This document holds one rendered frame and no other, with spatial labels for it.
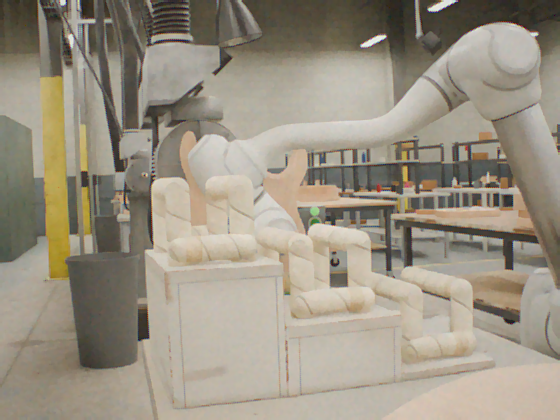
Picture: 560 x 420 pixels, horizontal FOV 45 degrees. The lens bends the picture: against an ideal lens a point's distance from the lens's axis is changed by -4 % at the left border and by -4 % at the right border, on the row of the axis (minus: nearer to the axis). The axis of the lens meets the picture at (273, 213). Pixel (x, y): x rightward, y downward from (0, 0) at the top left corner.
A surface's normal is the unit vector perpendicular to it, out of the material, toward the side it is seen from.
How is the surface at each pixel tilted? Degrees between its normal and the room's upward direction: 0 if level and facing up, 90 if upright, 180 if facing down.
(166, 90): 90
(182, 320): 90
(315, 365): 90
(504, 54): 83
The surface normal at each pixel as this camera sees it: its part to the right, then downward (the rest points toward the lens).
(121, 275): 0.71, 0.07
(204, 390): 0.27, 0.04
